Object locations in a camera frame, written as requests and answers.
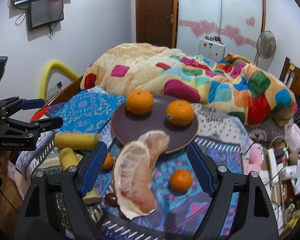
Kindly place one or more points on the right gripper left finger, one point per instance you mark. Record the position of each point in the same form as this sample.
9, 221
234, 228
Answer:
37, 217

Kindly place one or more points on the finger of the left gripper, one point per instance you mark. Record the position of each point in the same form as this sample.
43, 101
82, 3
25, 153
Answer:
40, 126
14, 104

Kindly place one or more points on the yellow pomelo rind piece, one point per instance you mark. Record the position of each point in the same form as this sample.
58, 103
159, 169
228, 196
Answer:
77, 141

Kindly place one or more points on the large orange with stem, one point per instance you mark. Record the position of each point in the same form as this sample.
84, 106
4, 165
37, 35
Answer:
139, 102

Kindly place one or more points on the peeled pomelo segment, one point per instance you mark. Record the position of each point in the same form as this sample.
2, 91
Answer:
133, 172

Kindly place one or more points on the large orange with sticker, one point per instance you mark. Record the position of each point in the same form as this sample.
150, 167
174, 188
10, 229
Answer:
179, 113

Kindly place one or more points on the person's left hand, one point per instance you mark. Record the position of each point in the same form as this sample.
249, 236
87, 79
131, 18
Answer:
4, 159

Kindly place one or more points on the blue patterned cloth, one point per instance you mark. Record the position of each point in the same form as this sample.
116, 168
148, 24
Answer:
86, 112

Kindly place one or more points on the white power strip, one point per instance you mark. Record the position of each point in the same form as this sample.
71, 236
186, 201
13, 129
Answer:
277, 160

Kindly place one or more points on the yellow foam tube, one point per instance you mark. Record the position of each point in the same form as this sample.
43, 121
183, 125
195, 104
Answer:
53, 67

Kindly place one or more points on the pink plush toy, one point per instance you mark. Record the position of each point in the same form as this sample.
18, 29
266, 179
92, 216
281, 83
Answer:
254, 158

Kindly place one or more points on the small tangerine left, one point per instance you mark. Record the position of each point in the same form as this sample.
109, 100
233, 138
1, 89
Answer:
108, 163

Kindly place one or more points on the small tangerine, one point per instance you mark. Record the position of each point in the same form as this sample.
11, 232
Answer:
180, 180
108, 163

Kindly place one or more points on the purple patterned mat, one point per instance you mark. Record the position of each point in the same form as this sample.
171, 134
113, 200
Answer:
176, 213

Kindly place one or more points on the dark purple round plate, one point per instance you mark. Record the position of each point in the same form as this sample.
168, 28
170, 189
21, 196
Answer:
126, 127

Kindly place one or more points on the small tangerine right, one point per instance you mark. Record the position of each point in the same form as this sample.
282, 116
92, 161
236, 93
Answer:
180, 180

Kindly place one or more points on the colourful patchwork fleece blanket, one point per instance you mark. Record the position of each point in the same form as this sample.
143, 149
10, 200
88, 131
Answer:
233, 85

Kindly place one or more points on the wooden bed headboard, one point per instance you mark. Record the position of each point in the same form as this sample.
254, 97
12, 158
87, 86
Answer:
290, 76

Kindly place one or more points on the brown wooden door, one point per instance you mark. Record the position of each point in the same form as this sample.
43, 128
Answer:
156, 22

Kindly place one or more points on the white standing fan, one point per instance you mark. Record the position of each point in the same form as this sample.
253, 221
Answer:
266, 46

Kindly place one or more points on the white box appliance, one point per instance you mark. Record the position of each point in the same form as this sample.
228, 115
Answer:
212, 48

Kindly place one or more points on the frosted wardrobe with hearts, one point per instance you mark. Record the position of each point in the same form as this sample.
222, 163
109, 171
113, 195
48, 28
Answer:
238, 23

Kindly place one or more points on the small dark wall monitor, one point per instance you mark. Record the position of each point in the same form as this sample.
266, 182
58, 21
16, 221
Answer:
44, 12

